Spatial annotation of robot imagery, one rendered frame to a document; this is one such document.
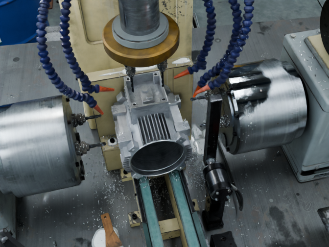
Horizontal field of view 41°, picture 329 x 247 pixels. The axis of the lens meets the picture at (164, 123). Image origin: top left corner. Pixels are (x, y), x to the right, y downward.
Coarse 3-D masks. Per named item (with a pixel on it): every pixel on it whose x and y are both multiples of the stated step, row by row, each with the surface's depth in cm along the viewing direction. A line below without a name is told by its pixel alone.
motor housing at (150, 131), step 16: (128, 112) 120; (176, 112) 120; (128, 128) 117; (144, 128) 114; (160, 128) 113; (144, 144) 111; (160, 144) 128; (176, 144) 124; (128, 160) 114; (144, 160) 125; (160, 160) 125; (176, 160) 122
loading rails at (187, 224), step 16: (128, 176) 136; (144, 176) 125; (160, 176) 138; (176, 176) 124; (144, 192) 121; (176, 192) 121; (144, 208) 118; (176, 208) 122; (192, 208) 117; (144, 224) 114; (160, 224) 123; (176, 224) 123; (192, 224) 115; (144, 240) 110; (160, 240) 112; (192, 240) 112
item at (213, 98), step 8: (216, 96) 99; (208, 104) 100; (216, 104) 99; (208, 112) 101; (216, 112) 101; (208, 120) 103; (216, 120) 103; (208, 128) 105; (216, 128) 106; (208, 136) 107; (216, 136) 108; (208, 144) 110; (216, 144) 111; (208, 152) 113
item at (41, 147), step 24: (0, 120) 107; (24, 120) 107; (48, 120) 107; (72, 120) 118; (0, 144) 104; (24, 144) 105; (48, 144) 105; (72, 144) 109; (0, 168) 106; (24, 168) 105; (48, 168) 107; (72, 168) 108; (24, 192) 111
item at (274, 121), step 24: (240, 72) 116; (264, 72) 116; (288, 72) 117; (240, 96) 112; (264, 96) 112; (288, 96) 113; (240, 120) 112; (264, 120) 113; (288, 120) 114; (240, 144) 115; (264, 144) 118
